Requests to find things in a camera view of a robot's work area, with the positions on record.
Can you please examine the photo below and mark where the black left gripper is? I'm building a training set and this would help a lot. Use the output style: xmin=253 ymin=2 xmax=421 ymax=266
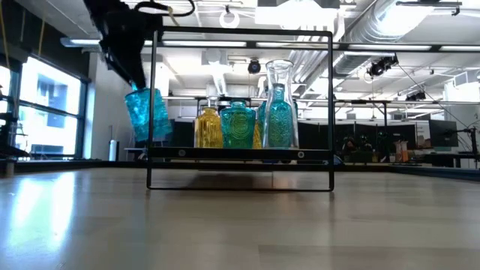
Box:
xmin=99 ymin=10 xmax=164 ymax=90

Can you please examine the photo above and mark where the short blue embossed glass vase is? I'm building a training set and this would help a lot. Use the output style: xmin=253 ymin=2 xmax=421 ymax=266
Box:
xmin=220 ymin=99 xmax=257 ymax=150

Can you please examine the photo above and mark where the tall blue embossed glass vase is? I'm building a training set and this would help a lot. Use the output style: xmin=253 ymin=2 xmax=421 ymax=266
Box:
xmin=256 ymin=84 xmax=299 ymax=149

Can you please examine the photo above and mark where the yellow hobnail glass vase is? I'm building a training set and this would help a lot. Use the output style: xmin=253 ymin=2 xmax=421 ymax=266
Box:
xmin=253 ymin=123 xmax=263 ymax=150

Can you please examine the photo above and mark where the white cylinder bin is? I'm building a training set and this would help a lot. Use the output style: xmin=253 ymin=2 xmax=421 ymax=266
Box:
xmin=108 ymin=139 xmax=120 ymax=162

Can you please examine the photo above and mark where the large window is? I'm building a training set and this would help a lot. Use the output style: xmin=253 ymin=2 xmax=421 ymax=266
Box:
xmin=0 ymin=55 xmax=91 ymax=161

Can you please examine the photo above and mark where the black equipment stand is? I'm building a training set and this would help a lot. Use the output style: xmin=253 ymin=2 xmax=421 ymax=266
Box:
xmin=0 ymin=112 xmax=31 ymax=177

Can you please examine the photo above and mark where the person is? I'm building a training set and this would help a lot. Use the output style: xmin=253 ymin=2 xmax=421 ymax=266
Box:
xmin=343 ymin=135 xmax=360 ymax=163

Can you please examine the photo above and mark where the black ceiling spotlight cluster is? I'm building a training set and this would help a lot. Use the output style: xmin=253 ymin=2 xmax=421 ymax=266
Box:
xmin=366 ymin=55 xmax=399 ymax=78

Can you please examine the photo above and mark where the orange object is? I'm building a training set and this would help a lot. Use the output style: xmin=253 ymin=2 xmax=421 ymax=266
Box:
xmin=395 ymin=140 xmax=410 ymax=163

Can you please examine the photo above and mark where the black computer monitor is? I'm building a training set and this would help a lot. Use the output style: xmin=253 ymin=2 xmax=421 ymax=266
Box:
xmin=429 ymin=118 xmax=459 ymax=148

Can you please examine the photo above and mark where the dark background desk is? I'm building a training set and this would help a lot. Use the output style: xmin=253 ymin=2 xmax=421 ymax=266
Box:
xmin=423 ymin=151 xmax=480 ymax=169

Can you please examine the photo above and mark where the yellow cable label tag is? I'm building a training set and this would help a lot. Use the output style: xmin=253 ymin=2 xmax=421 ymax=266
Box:
xmin=167 ymin=6 xmax=180 ymax=26

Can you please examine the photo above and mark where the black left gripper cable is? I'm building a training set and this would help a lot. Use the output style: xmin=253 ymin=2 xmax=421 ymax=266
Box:
xmin=133 ymin=0 xmax=197 ymax=19

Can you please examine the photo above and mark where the yellow hanging cable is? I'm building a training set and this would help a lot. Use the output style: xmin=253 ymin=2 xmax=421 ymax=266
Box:
xmin=37 ymin=10 xmax=48 ymax=60

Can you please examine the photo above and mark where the white ceiling ring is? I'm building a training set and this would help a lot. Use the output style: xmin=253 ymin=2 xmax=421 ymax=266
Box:
xmin=219 ymin=10 xmax=241 ymax=30

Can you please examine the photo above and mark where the black aluminium table frame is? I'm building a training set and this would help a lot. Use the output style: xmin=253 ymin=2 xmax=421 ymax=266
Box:
xmin=0 ymin=157 xmax=480 ymax=183

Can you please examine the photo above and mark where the wooden shelf black metal frame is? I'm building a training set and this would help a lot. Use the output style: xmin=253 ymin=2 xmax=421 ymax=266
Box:
xmin=145 ymin=25 xmax=336 ymax=192

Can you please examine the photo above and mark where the silver ventilation duct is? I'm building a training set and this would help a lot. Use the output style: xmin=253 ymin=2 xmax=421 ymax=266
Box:
xmin=331 ymin=0 xmax=417 ymax=76

